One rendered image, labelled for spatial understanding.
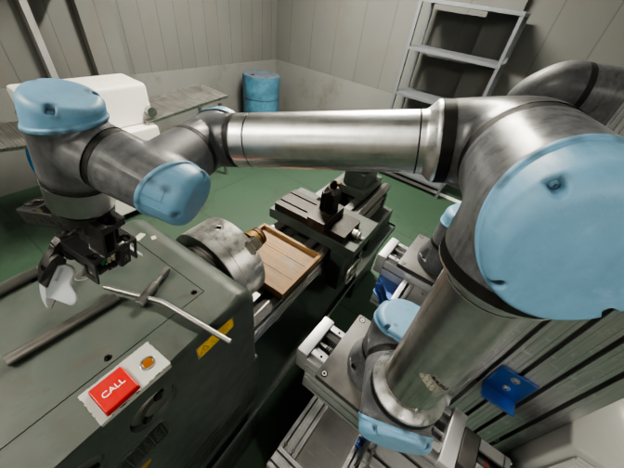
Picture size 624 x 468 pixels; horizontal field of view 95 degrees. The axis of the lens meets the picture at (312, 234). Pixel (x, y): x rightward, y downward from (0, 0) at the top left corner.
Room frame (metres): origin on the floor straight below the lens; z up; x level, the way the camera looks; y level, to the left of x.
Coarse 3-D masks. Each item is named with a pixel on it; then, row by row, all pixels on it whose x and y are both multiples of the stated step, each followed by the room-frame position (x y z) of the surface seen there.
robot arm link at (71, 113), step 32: (32, 96) 0.26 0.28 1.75; (64, 96) 0.28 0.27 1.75; (96, 96) 0.30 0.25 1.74; (32, 128) 0.25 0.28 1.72; (64, 128) 0.26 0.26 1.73; (96, 128) 0.28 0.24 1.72; (32, 160) 0.26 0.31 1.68; (64, 160) 0.25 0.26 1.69; (64, 192) 0.25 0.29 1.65; (96, 192) 0.27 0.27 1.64
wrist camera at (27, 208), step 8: (32, 200) 0.32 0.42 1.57; (40, 200) 0.32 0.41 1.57; (24, 208) 0.30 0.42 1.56; (32, 208) 0.30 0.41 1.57; (40, 208) 0.30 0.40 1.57; (24, 216) 0.30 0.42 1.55; (32, 216) 0.29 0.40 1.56; (40, 216) 0.29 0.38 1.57; (48, 216) 0.28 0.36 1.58; (32, 224) 0.29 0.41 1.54; (40, 224) 0.29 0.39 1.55; (48, 224) 0.28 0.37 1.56; (56, 224) 0.28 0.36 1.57
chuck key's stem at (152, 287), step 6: (162, 270) 0.46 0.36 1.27; (168, 270) 0.46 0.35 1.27; (162, 276) 0.44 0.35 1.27; (150, 282) 0.41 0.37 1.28; (156, 282) 0.41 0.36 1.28; (150, 288) 0.40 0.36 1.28; (156, 288) 0.40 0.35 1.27; (144, 294) 0.38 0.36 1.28; (150, 294) 0.38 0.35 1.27; (138, 300) 0.36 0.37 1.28; (144, 300) 0.36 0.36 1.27
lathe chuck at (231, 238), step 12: (192, 228) 0.69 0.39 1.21; (204, 228) 0.68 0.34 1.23; (228, 228) 0.69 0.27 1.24; (216, 240) 0.63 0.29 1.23; (228, 240) 0.65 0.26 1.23; (240, 240) 0.66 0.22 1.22; (228, 252) 0.61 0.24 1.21; (240, 252) 0.63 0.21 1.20; (240, 264) 0.60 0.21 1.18; (252, 264) 0.62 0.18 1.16; (252, 276) 0.60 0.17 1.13; (264, 276) 0.64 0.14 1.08; (252, 288) 0.59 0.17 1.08
